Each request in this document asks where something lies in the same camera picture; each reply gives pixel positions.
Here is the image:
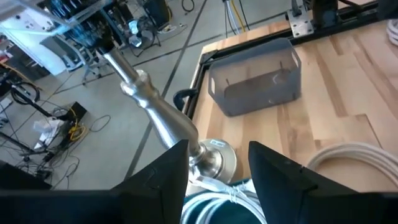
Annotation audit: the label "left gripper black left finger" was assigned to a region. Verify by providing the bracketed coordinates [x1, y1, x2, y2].
[0, 139, 190, 224]

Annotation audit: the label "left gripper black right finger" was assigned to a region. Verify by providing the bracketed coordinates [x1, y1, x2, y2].
[248, 141, 398, 224]

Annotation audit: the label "white cable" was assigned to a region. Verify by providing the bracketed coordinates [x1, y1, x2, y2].
[386, 19, 398, 47]
[180, 175, 268, 224]

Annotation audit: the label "beige cable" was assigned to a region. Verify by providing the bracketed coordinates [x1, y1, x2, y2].
[307, 142, 398, 189]

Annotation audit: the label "dark teal plastic bin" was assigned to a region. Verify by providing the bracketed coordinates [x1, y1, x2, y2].
[182, 177, 265, 224]

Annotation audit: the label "silver table lamp white shade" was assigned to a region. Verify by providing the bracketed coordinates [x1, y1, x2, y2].
[0, 0, 238, 185]

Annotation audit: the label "black table clamp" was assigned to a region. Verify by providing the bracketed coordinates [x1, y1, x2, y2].
[173, 88, 199, 111]

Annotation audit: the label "white paper pile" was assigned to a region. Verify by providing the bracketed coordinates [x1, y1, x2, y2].
[32, 117, 65, 151]

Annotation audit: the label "small desk fan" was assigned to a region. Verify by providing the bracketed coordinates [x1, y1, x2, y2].
[129, 17, 158, 49]

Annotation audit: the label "silver metal mounting plate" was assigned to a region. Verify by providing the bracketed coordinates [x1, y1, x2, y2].
[285, 0, 315, 39]

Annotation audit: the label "black box yellow cables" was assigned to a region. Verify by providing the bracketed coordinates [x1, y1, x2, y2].
[65, 101, 90, 142]

